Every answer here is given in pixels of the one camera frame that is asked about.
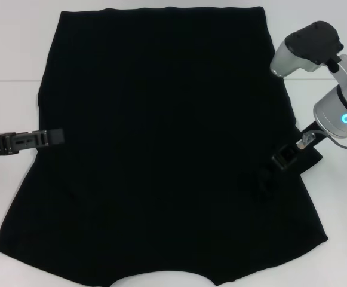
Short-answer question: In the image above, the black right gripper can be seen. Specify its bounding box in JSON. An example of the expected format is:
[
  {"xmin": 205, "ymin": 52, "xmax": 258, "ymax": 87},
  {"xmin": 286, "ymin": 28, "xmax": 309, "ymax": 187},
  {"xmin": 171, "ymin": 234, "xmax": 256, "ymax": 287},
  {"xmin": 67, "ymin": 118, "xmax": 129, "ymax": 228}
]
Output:
[{"xmin": 257, "ymin": 120, "xmax": 326, "ymax": 203}]

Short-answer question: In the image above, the black shirt with FREE print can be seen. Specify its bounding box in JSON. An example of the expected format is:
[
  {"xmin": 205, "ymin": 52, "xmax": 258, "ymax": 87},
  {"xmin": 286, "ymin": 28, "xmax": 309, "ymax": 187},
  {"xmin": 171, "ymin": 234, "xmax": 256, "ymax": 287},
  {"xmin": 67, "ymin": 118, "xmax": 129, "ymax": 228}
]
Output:
[{"xmin": 0, "ymin": 5, "xmax": 325, "ymax": 287}]

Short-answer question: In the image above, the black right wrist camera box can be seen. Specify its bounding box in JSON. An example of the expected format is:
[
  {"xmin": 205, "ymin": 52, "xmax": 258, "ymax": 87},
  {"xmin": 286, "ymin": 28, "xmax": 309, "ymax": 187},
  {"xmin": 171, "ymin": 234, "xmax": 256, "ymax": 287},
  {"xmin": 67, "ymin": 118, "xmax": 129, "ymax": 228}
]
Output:
[{"xmin": 270, "ymin": 143, "xmax": 301, "ymax": 171}]

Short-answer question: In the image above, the grey cable with clear plug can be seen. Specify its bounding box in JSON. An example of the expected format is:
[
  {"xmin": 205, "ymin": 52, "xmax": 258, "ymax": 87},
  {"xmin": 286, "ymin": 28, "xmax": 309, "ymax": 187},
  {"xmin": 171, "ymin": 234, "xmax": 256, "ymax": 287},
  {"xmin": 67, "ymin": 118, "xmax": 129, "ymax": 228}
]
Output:
[{"xmin": 296, "ymin": 130, "xmax": 347, "ymax": 152}]

